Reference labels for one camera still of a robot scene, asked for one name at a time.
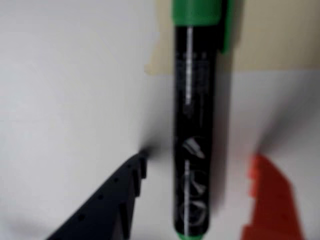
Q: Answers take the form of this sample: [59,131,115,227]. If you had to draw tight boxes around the dark navy gripper finger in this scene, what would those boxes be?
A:
[45,150,148,240]

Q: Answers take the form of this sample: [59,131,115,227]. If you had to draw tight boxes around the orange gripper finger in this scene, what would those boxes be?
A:
[240,153,306,240]

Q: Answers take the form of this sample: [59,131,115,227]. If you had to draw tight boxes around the green black marker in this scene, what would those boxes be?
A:
[170,0,232,240]

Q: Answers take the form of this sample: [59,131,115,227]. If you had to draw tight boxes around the wide beige masking tape strip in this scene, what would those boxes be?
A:
[144,0,320,76]

